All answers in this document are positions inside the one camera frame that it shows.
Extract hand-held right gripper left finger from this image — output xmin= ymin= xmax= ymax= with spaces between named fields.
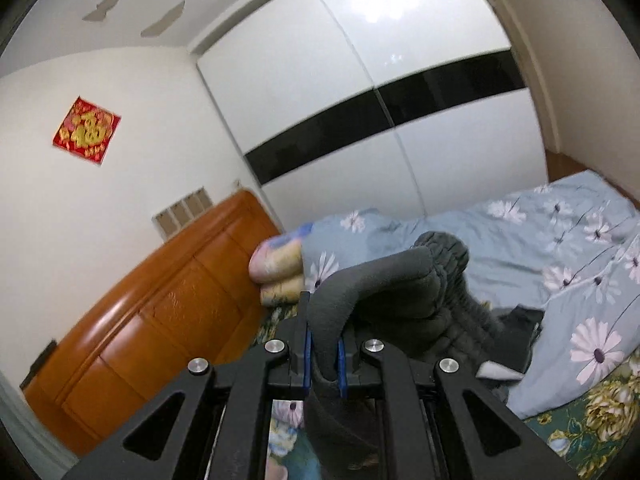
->
xmin=64 ymin=290 xmax=314 ymax=480

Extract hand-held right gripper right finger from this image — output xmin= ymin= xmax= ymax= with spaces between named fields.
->
xmin=337 ymin=336 xmax=577 ymax=480

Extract dark grey fleece pants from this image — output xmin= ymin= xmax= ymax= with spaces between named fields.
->
xmin=304 ymin=231 xmax=543 ymax=472

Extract yellow floral pillow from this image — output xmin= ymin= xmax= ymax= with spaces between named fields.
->
xmin=258 ymin=275 xmax=306 ymax=307

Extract pink and blue floral pillow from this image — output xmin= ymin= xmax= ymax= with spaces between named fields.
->
xmin=248 ymin=225 xmax=307 ymax=285

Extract wooden headboard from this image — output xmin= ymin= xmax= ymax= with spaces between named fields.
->
xmin=20 ymin=189 xmax=283 ymax=457

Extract black garment with white stripe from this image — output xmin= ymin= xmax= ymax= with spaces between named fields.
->
xmin=474 ymin=305 xmax=546 ymax=402

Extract light blue daisy quilt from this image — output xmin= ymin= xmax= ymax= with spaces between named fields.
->
xmin=299 ymin=170 xmax=640 ymax=420

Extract white wardrobe with black stripe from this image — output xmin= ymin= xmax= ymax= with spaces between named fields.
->
xmin=189 ymin=0 xmax=551 ymax=235

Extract green floral bed sheet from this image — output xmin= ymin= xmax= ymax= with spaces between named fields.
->
xmin=252 ymin=304 xmax=640 ymax=480

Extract white wall switch panel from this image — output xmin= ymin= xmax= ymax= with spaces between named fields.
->
xmin=151 ymin=186 xmax=214 ymax=238

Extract red and gold wall decoration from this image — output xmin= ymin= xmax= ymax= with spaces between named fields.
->
xmin=52 ymin=96 xmax=122 ymax=164

